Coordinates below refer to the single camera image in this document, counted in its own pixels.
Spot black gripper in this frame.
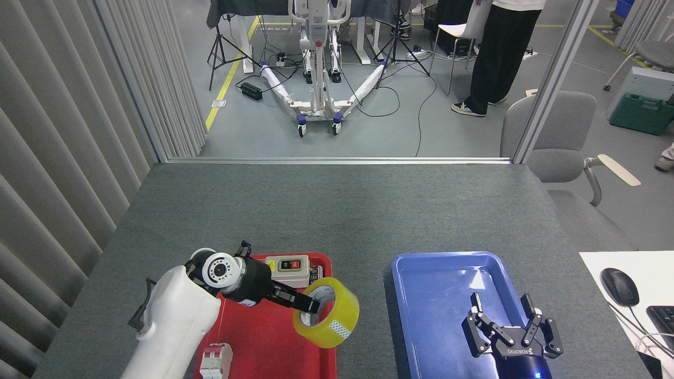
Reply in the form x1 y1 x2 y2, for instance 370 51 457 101
462 293 563 379
231 256 321 315

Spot yellow tape roll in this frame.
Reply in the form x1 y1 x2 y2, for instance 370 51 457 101
293 277 360 349

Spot red plastic tray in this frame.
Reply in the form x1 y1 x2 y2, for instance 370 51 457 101
193 253 336 379

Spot blue plastic tray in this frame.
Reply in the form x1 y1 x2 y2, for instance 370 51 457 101
392 252 553 379

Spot white circuit breaker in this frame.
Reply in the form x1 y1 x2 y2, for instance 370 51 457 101
200 343 234 379

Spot black computer mouse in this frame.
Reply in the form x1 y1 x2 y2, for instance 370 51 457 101
600 268 640 307

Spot white side desk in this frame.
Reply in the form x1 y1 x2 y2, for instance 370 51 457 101
579 251 674 364

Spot black keyboard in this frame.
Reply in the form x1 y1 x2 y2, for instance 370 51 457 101
646 305 674 351

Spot grey office chair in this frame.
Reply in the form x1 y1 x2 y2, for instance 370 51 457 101
499 91 642 252

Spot white stand on wheels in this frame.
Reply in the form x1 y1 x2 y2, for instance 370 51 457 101
260 0 389 137

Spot person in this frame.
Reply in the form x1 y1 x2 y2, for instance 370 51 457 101
655 142 674 172
451 0 548 117
390 11 412 41

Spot green plastic case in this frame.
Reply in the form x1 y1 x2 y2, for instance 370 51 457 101
609 93 674 136

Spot black tripod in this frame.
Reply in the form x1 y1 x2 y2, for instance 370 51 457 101
207 0 261 92
375 0 433 90

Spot grey vertical blinds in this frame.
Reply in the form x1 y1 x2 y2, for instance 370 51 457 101
0 0 207 379

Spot grey metal box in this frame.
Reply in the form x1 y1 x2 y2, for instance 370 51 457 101
606 67 674 122

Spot desk with dark cloth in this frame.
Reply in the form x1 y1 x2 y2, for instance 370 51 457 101
206 0 403 73

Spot white plastic chair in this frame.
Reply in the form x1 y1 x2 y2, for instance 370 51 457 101
429 0 493 95

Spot grey seat stool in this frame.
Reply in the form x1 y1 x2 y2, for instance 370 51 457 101
603 41 674 93

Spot black computer case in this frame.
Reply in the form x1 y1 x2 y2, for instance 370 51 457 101
424 3 477 56

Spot blue bin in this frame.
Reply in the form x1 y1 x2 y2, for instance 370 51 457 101
611 0 636 29

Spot white two-button switch box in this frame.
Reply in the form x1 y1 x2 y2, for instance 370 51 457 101
265 255 310 289

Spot black mouse cable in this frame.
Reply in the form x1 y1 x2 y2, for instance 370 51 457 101
611 303 674 343

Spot black floor cable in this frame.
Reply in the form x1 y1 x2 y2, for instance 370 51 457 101
337 68 440 157

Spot silver post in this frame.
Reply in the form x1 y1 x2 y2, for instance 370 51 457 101
512 0 601 165

